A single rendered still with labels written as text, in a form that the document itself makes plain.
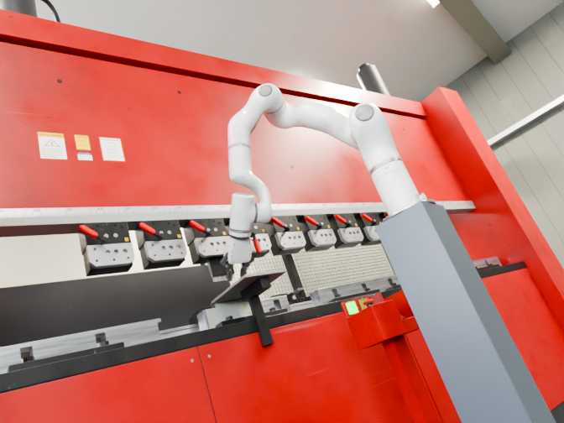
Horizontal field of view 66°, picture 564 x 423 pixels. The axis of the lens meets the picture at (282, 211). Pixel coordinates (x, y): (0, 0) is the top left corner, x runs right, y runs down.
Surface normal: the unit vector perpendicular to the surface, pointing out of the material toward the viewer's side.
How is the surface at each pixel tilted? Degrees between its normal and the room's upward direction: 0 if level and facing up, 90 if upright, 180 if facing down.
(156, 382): 90
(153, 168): 90
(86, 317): 90
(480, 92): 90
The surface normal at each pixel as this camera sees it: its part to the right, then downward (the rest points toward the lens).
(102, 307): 0.53, -0.48
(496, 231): -0.79, 0.03
